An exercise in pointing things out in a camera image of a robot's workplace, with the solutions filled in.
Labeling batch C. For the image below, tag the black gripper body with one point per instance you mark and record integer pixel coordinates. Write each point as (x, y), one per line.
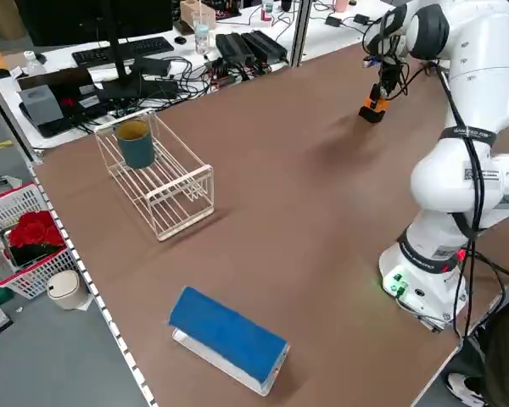
(390, 76)

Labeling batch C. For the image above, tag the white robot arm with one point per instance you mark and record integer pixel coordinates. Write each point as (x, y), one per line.
(471, 63)

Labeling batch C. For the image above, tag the black button box base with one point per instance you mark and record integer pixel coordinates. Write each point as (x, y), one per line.
(370, 116)

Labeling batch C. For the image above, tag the pink cup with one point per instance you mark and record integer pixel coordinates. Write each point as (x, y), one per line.
(340, 5)

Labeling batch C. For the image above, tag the cardboard box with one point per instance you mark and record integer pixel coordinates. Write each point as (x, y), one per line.
(193, 10)

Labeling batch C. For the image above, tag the grey tissue box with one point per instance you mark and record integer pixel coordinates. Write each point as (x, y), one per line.
(40, 106)

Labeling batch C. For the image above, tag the black flower box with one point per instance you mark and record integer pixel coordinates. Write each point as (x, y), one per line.
(34, 256)

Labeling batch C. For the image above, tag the black power adapter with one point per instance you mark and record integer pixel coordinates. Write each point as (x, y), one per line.
(360, 19)
(334, 21)

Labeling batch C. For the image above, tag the black power supply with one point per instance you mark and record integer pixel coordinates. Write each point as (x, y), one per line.
(233, 46)
(265, 44)

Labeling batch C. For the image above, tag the red and white bottle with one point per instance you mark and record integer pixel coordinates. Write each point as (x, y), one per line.
(266, 10)

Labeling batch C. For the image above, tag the clear water bottle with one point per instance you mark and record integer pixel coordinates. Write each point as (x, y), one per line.
(202, 36)
(34, 63)

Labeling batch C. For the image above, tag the black computer mouse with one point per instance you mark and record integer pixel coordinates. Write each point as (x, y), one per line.
(180, 40)

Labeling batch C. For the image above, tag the dark green cylindrical can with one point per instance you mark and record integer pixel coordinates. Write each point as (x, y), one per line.
(136, 148)

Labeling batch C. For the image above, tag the black keyboard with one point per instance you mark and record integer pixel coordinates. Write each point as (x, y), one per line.
(123, 48)

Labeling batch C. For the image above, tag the black monitor stand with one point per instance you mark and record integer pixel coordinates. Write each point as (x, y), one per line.
(118, 63)

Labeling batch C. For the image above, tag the blue cloth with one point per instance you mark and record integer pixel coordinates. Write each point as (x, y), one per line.
(229, 335)

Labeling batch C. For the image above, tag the person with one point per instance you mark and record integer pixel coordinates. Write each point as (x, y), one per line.
(507, 360)

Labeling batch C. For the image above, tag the black monitor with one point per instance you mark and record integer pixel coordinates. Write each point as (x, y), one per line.
(89, 17)

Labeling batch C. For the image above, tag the black tray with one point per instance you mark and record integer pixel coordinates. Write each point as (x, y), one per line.
(72, 80)

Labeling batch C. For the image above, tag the red rose bouquet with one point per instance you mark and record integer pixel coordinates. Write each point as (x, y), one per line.
(36, 229)

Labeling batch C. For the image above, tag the white shopping basket red rim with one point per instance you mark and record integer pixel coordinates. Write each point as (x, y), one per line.
(34, 284)

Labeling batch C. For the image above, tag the aluminium frame post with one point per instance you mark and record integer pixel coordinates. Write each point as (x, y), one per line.
(12, 123)
(301, 29)

